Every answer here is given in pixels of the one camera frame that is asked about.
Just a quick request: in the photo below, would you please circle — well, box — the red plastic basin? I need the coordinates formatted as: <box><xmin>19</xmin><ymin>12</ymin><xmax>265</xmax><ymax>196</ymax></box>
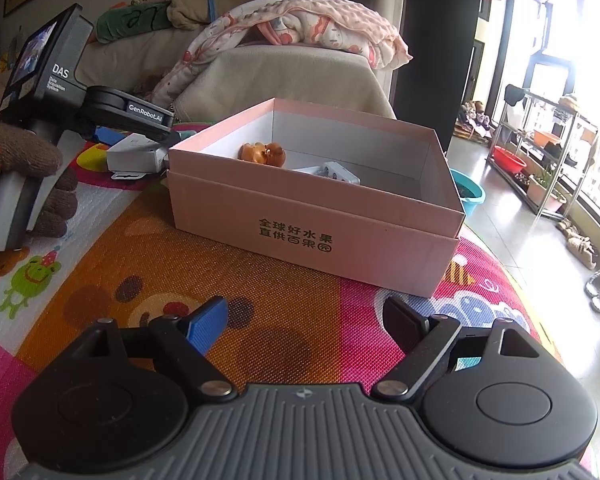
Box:
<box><xmin>492</xmin><ymin>145</ymin><xmax>527</xmax><ymax>174</ymax></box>

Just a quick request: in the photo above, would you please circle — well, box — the white power adapter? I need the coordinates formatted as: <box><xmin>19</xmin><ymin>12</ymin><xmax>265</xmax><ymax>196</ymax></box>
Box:
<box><xmin>106</xmin><ymin>133</ymin><xmax>168</xmax><ymax>181</ymax></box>

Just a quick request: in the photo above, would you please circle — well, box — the orange toy figurine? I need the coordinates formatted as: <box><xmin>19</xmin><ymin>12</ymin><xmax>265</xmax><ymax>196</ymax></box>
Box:
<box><xmin>238</xmin><ymin>142</ymin><xmax>286</xmax><ymax>167</ymax></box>

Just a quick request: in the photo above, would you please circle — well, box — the pink patterned blanket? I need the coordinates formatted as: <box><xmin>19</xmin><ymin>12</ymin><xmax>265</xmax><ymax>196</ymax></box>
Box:
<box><xmin>149</xmin><ymin>0</ymin><xmax>412</xmax><ymax>108</ymax></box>

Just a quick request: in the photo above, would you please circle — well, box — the colourful cartoon play mat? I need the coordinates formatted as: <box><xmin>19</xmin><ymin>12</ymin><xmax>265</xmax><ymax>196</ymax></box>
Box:
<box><xmin>0</xmin><ymin>121</ymin><xmax>564</xmax><ymax>480</ymax></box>

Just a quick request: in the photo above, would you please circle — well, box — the green plush toy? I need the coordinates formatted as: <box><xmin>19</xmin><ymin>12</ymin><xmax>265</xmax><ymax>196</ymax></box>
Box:
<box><xmin>94</xmin><ymin>1</ymin><xmax>172</xmax><ymax>44</ymax></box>

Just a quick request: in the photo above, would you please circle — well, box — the white battery charger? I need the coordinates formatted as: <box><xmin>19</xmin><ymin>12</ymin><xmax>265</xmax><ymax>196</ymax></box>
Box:
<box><xmin>297</xmin><ymin>162</ymin><xmax>361</xmax><ymax>185</ymax></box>

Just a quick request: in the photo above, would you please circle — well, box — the beige rolled cushion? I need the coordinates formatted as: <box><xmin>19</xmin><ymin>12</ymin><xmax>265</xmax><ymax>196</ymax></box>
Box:
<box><xmin>166</xmin><ymin>0</ymin><xmax>251</xmax><ymax>30</ymax></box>

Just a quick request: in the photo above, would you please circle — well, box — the brown knitted gloved left hand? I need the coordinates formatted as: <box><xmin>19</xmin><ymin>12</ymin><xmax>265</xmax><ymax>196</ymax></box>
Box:
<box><xmin>0</xmin><ymin>79</ymin><xmax>78</xmax><ymax>238</ymax></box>

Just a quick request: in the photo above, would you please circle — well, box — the metal shelf rack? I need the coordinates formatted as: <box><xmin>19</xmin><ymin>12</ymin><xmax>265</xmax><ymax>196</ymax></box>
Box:
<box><xmin>486</xmin><ymin>84</ymin><xmax>598</xmax><ymax>220</ymax></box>

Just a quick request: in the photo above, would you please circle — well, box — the teal plastic basin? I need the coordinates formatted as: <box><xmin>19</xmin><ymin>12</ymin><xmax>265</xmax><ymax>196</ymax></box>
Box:
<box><xmin>451</xmin><ymin>169</ymin><xmax>486</xmax><ymax>218</ymax></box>

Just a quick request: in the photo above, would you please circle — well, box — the pink cardboard box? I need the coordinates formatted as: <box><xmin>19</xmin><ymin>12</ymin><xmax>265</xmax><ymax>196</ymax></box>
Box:
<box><xmin>168</xmin><ymin>99</ymin><xmax>465</xmax><ymax>297</ymax></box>

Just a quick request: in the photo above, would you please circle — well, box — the beige sofa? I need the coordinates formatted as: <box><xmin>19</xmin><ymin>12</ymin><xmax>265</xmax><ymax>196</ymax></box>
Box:
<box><xmin>76</xmin><ymin>25</ymin><xmax>394</xmax><ymax>122</ymax></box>

